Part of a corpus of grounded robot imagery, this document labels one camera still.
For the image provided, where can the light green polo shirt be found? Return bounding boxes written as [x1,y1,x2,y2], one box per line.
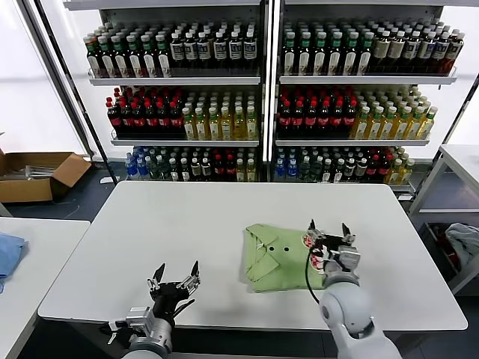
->
[239,223,327,294]

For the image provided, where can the dark tea bottle green cap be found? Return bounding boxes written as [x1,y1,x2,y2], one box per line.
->
[126,34,143,79]
[328,31,345,77]
[281,31,298,77]
[112,35,129,79]
[297,31,314,77]
[343,31,360,77]
[313,31,329,77]
[85,35,102,79]
[140,34,156,79]
[97,35,115,79]
[357,31,375,76]
[153,34,171,79]

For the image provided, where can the black slanted metal pole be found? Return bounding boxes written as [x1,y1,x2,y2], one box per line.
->
[33,0,117,185]
[428,70,479,168]

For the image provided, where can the clear wrapped items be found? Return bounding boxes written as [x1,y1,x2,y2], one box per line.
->
[0,163,57,182]

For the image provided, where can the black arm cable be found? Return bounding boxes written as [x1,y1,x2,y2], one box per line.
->
[304,242,327,304]
[98,319,130,346]

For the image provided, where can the silver left wrist module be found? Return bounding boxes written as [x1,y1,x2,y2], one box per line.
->
[125,306,155,333]

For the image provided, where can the dark bottle beige label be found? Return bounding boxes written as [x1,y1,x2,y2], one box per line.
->
[388,31,407,74]
[372,31,392,74]

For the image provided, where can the dark bottle blue white label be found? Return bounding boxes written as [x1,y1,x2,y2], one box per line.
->
[169,32,185,70]
[183,32,198,70]
[431,32,451,74]
[417,31,437,74]
[228,31,243,70]
[403,31,422,74]
[213,31,228,70]
[196,31,211,70]
[242,31,258,70]
[444,32,466,74]

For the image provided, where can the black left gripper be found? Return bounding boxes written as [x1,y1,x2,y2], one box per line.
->
[147,260,201,321]

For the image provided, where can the white vertical light strip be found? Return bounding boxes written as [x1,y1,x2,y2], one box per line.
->
[261,0,281,164]

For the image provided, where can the white framed side table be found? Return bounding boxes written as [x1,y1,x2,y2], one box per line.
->
[406,144,479,296]

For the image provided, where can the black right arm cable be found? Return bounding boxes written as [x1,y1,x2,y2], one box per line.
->
[304,242,327,304]

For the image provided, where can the grey white clothes pile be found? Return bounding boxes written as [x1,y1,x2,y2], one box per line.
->
[443,222,479,280]

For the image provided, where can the open cardboard box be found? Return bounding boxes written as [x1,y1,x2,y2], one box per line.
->
[0,151,93,205]

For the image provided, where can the silver right wrist module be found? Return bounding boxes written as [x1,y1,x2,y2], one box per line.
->
[331,246,362,276]

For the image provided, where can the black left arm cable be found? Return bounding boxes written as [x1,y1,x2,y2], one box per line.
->
[98,319,130,346]

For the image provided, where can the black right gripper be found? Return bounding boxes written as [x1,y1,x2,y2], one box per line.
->
[308,219,356,263]

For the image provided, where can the grey shelf unit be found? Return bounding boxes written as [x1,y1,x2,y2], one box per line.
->
[272,0,460,197]
[61,0,269,184]

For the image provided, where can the silver wrist module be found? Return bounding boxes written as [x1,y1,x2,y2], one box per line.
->
[331,246,362,276]
[125,306,155,333]

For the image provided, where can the blue folded cloth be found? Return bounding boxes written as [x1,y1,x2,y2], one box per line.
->
[0,231,29,293]

